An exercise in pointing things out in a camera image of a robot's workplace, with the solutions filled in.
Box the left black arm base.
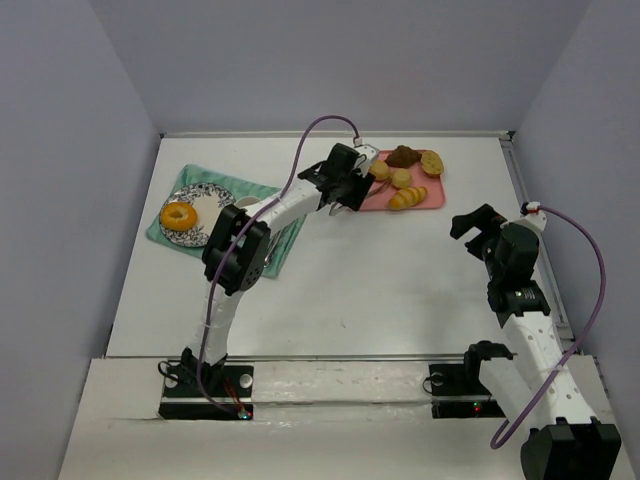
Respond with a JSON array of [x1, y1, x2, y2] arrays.
[[158, 361, 254, 421]]

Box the blue floral plate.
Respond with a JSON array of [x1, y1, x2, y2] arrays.
[[158, 182, 236, 248]]

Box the purple cable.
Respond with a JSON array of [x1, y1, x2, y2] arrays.
[[489, 204, 608, 448], [195, 114, 362, 414]]

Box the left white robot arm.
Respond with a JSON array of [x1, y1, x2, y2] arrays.
[[180, 143, 380, 399]]

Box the brown chocolate bread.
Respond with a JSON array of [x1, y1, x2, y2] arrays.
[[385, 145, 422, 169]]

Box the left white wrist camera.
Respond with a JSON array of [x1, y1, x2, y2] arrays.
[[354, 144, 380, 176]]

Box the striped croissant roll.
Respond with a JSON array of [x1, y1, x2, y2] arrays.
[[388, 187, 428, 211]]

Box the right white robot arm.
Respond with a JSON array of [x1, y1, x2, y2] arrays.
[[450, 202, 622, 479]]

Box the metal spoon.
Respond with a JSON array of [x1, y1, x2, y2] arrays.
[[264, 232, 280, 268]]

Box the orange bagel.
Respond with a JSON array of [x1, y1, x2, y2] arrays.
[[160, 202, 198, 232]]

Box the green cloth placemat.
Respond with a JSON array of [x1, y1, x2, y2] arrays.
[[146, 164, 305, 279]]

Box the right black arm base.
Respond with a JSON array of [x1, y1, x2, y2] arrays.
[[422, 363, 505, 420]]

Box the pink tray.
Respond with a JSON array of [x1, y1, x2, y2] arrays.
[[357, 149, 447, 213]]

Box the round muffin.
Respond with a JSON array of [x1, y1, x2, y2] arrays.
[[369, 160, 391, 182], [390, 168, 413, 190]]

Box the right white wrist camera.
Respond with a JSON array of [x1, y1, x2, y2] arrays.
[[517, 202, 547, 234]]

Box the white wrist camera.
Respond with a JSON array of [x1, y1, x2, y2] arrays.
[[517, 202, 547, 234], [354, 144, 380, 176]]

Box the metal tongs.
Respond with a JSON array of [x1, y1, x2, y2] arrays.
[[329, 179, 391, 216]]

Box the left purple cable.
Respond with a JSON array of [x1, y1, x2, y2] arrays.
[[195, 114, 362, 414]]

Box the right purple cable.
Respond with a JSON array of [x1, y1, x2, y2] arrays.
[[489, 204, 608, 448]]

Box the seeded bread slice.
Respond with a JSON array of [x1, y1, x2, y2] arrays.
[[421, 150, 444, 178]]

